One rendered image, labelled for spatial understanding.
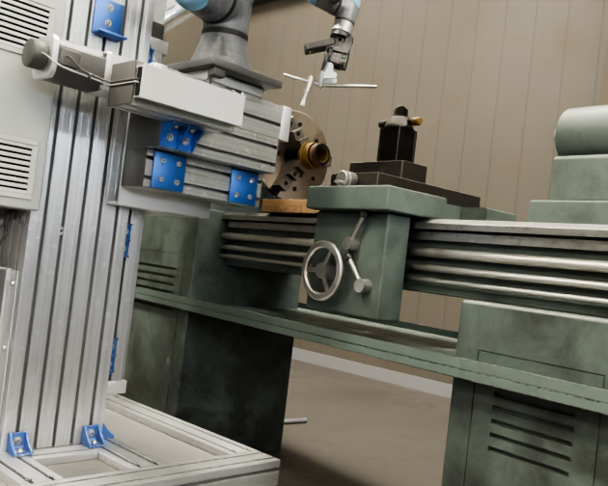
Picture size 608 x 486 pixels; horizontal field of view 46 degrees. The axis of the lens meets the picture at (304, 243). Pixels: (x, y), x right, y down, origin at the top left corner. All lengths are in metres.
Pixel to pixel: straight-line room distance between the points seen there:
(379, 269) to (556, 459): 0.59
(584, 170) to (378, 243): 0.49
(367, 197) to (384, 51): 3.53
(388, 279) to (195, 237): 0.88
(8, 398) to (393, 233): 0.96
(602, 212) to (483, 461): 0.57
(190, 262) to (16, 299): 0.87
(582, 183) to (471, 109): 3.04
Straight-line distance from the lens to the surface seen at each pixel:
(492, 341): 1.54
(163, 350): 2.54
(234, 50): 1.77
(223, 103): 1.57
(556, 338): 1.46
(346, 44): 2.63
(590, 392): 1.36
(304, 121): 2.50
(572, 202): 1.63
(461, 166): 4.60
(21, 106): 1.63
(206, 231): 2.43
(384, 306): 1.74
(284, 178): 2.38
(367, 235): 1.77
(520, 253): 1.63
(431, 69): 4.91
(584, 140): 1.69
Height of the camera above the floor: 0.72
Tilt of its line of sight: 2 degrees up
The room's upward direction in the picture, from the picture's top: 7 degrees clockwise
